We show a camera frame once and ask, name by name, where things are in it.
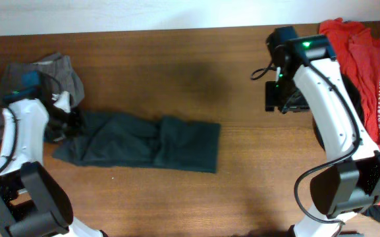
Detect grey folded trousers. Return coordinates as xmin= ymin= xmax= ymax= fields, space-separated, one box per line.
xmin=0 ymin=53 xmax=85 ymax=141

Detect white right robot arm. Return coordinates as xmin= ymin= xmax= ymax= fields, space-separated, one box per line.
xmin=265 ymin=27 xmax=380 ymax=236

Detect dark green t-shirt white letters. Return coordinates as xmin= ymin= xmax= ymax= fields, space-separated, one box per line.
xmin=53 ymin=111 xmax=221 ymax=173

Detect red t-shirt white letters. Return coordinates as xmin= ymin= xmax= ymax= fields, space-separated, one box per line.
xmin=319 ymin=17 xmax=380 ymax=215

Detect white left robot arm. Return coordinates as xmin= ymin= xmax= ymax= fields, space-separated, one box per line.
xmin=0 ymin=98 xmax=106 ymax=237

